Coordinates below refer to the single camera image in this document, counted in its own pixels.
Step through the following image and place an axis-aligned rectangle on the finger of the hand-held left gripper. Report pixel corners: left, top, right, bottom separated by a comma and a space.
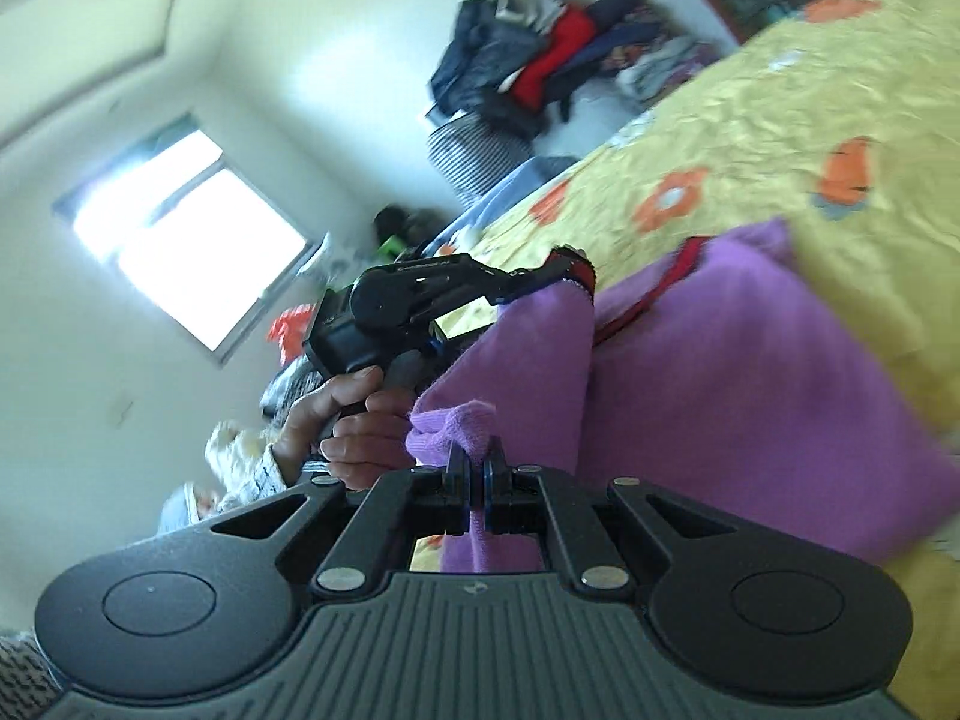
397, 247, 597, 327

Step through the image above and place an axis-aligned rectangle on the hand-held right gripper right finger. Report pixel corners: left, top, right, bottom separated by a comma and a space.
484, 441, 751, 605

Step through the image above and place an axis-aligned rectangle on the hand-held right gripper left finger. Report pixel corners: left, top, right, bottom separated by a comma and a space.
202, 444, 472, 601

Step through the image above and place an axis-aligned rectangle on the purple sweater with red trim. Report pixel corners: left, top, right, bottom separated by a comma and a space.
409, 217, 950, 577

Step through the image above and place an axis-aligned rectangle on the person's left forearm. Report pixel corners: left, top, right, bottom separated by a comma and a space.
217, 439, 301, 515

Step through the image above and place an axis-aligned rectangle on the pile of clothes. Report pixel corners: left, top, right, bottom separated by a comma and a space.
559, 0, 680, 102

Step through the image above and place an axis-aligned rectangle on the person's left hand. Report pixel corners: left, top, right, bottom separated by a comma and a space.
274, 369, 417, 492

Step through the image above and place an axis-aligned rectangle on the orange red bag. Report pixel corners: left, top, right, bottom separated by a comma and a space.
268, 302, 316, 361

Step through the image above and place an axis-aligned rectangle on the blue bed sheet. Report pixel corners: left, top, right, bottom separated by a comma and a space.
442, 156, 582, 237

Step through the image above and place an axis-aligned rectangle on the window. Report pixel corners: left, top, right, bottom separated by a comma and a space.
52, 127, 312, 352

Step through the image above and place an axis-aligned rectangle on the red garment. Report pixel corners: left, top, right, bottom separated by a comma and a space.
510, 6, 601, 107

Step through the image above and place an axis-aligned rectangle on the grey garment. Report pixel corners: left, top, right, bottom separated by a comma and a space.
491, 0, 567, 29

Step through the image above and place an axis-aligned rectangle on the yellow flower-print blanket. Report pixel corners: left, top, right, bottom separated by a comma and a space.
409, 0, 960, 720

